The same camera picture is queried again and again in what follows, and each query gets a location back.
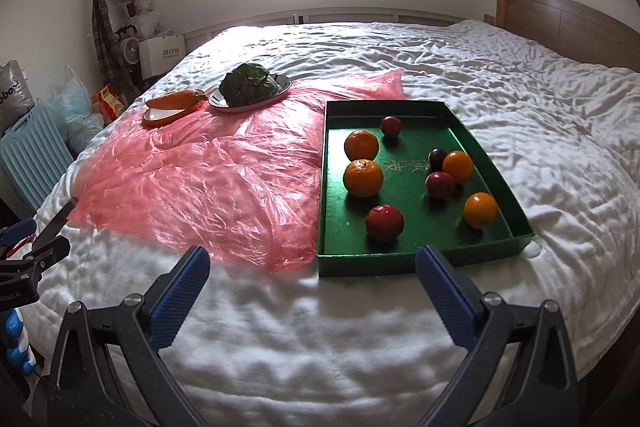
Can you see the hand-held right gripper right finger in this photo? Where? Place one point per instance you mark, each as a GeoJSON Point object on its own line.
{"type": "Point", "coordinates": [447, 302]}

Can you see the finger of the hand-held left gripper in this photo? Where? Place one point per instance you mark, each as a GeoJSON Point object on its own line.
{"type": "Point", "coordinates": [17, 232]}
{"type": "Point", "coordinates": [50, 252]}

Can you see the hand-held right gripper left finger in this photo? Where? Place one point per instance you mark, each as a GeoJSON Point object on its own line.
{"type": "Point", "coordinates": [180, 297]}

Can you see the green tray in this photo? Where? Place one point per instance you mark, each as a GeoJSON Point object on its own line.
{"type": "Point", "coordinates": [415, 212]}

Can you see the orange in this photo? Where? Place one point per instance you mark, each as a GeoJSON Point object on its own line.
{"type": "Point", "coordinates": [363, 178]}
{"type": "Point", "coordinates": [361, 145]}
{"type": "Point", "coordinates": [480, 210]}
{"type": "Point", "coordinates": [458, 167]}

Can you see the small red apple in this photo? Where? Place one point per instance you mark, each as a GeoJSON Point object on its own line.
{"type": "Point", "coordinates": [391, 126]}

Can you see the person's left hand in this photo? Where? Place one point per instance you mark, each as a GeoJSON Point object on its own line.
{"type": "Point", "coordinates": [15, 347]}

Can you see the light blue suitcase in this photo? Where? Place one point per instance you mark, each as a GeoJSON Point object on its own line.
{"type": "Point", "coordinates": [35, 157]}

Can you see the white plastic bag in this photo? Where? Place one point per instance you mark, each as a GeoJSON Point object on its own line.
{"type": "Point", "coordinates": [85, 132]}

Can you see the pink plastic sheet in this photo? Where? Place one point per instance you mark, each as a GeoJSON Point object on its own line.
{"type": "Point", "coordinates": [200, 177]}

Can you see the grey printed bag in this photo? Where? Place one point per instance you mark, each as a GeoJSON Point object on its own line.
{"type": "Point", "coordinates": [15, 89]}

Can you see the dark plum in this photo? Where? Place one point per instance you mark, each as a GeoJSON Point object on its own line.
{"type": "Point", "coordinates": [436, 158]}

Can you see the pale blue plastic bag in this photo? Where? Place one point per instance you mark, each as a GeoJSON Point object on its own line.
{"type": "Point", "coordinates": [70, 97]}

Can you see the yellow red package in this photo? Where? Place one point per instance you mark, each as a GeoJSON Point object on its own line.
{"type": "Point", "coordinates": [109, 104]}

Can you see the orange heart-shaped plate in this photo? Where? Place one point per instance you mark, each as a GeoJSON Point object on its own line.
{"type": "Point", "coordinates": [165, 117]}

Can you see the carrot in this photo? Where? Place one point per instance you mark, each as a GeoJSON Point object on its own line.
{"type": "Point", "coordinates": [175, 100]}

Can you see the purple fan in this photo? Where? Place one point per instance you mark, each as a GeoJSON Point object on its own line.
{"type": "Point", "coordinates": [130, 51]}

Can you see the plaid scarf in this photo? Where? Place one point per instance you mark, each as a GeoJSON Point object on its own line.
{"type": "Point", "coordinates": [104, 37]}

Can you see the dark green leafy vegetable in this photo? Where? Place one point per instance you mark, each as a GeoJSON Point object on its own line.
{"type": "Point", "coordinates": [247, 84]}

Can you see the white cardboard box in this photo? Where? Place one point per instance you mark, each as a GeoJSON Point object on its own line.
{"type": "Point", "coordinates": [162, 56]}

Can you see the round striped plate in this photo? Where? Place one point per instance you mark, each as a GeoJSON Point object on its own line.
{"type": "Point", "coordinates": [282, 84]}

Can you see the clear plastic bag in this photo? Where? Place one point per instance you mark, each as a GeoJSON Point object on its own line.
{"type": "Point", "coordinates": [147, 14]}

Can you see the wooden headboard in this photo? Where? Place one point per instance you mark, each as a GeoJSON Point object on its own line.
{"type": "Point", "coordinates": [560, 24]}

